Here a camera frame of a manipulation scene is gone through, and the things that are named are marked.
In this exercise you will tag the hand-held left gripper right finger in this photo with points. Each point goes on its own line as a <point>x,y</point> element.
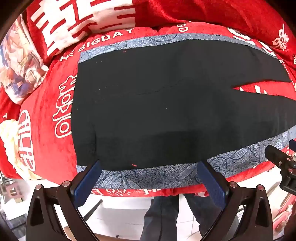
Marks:
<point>211,183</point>

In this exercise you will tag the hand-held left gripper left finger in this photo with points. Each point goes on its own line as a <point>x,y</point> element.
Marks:
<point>87,183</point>

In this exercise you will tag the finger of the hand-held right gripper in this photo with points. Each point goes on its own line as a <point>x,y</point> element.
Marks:
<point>276,156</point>
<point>292,144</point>

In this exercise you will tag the black metal rod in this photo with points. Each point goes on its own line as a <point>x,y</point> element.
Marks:
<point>92,210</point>

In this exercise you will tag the black and grey trousers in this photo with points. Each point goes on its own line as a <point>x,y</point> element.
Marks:
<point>161,176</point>

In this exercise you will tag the red printed sofa blanket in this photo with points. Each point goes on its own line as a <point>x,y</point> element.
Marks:
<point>46,148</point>

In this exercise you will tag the person's legs in jeans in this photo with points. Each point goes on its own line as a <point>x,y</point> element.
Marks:
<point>159,217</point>

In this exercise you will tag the cream plush cushion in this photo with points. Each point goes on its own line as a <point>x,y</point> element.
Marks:
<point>10,139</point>

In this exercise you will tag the printed picture pillow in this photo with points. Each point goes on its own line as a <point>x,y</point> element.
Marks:
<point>20,64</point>

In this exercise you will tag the red white-print backrest cover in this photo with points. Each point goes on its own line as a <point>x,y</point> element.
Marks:
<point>208,14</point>

